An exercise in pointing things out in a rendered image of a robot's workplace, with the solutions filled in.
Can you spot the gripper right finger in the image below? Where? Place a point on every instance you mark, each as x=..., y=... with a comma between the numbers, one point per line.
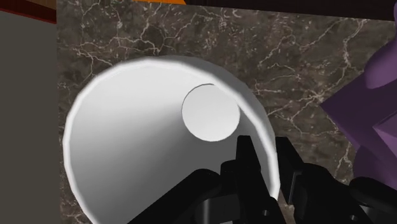
x=313, y=192

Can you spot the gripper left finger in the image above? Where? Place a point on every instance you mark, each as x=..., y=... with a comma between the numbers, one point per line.
x=245, y=186

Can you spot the white cup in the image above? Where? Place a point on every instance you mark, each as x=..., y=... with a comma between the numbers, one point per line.
x=130, y=136

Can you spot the purple figure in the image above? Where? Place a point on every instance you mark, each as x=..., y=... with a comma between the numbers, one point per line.
x=366, y=118

